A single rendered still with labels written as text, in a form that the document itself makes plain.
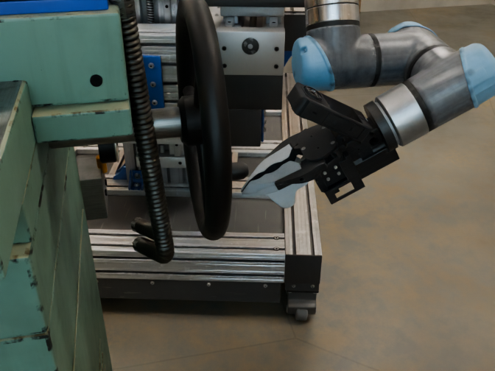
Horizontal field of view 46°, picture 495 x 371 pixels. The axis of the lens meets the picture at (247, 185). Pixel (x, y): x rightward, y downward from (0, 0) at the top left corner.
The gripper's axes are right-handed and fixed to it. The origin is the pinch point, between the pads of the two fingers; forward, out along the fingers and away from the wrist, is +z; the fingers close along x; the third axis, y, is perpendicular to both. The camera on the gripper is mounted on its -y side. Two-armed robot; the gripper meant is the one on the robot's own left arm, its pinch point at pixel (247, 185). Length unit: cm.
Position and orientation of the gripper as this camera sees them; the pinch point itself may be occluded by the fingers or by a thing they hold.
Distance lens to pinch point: 79.2
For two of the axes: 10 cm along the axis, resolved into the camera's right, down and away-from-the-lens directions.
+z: -8.7, 4.8, 1.4
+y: 4.6, 6.7, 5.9
